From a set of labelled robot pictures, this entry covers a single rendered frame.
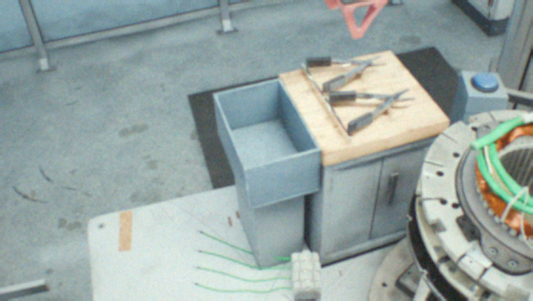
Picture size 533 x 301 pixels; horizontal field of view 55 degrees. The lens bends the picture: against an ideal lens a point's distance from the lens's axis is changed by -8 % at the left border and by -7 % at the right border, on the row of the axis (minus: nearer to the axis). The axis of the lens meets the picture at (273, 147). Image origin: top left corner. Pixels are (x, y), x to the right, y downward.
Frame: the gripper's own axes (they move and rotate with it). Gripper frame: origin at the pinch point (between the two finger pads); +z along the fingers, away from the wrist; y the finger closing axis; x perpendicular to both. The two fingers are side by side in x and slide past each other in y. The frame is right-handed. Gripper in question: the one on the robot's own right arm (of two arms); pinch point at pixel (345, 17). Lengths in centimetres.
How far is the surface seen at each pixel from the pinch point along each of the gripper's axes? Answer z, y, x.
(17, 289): 36, 4, -63
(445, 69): 122, -109, 111
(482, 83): 12.7, 8.2, 22.3
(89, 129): 119, -129, -60
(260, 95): 12.1, -1.5, -13.3
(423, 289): 22.1, 33.6, -2.0
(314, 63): 7.8, -0.8, -4.5
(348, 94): 7.1, 8.6, -3.1
